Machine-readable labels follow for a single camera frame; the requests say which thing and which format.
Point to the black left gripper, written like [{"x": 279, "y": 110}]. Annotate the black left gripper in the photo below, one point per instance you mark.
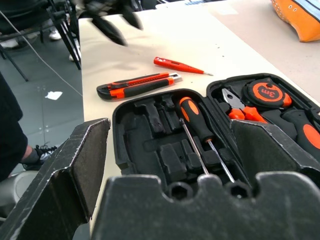
[{"x": 105, "y": 6}]

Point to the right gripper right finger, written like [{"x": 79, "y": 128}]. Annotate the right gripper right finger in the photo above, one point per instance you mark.
[{"x": 265, "y": 147}]

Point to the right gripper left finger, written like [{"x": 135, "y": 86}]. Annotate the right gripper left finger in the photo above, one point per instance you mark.
[{"x": 62, "y": 175}]

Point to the orange black utility knife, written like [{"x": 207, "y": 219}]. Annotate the orange black utility knife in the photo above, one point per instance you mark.
[{"x": 140, "y": 87}]

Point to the red voltage tester screwdriver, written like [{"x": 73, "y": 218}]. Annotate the red voltage tester screwdriver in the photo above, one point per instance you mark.
[{"x": 175, "y": 64}]

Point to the black plastic tool case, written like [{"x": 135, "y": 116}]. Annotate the black plastic tool case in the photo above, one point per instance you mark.
[{"x": 140, "y": 140}]

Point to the black and white sneaker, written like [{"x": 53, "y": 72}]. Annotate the black and white sneaker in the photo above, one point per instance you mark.
[{"x": 42, "y": 155}]

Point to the grey robot body shell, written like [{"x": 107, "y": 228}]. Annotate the grey robot body shell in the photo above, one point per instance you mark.
[{"x": 15, "y": 192}]

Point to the black orange tape measure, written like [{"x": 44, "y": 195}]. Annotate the black orange tape measure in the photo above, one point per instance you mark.
[{"x": 266, "y": 93}]

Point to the black chair legs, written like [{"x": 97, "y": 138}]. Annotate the black chair legs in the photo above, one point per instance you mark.
[{"x": 67, "y": 32}]

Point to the person in dark clothes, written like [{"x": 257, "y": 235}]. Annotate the person in dark clothes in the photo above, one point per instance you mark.
[{"x": 10, "y": 130}]

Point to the steel shaft screwdriver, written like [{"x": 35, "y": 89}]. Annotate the steel shaft screwdriver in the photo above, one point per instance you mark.
[{"x": 194, "y": 145}]

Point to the white paper scrap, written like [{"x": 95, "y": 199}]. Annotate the white paper scrap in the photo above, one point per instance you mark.
[{"x": 53, "y": 95}]

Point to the yellow and grey shoe insole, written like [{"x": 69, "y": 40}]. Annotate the yellow and grey shoe insole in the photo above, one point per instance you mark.
[{"x": 300, "y": 20}]

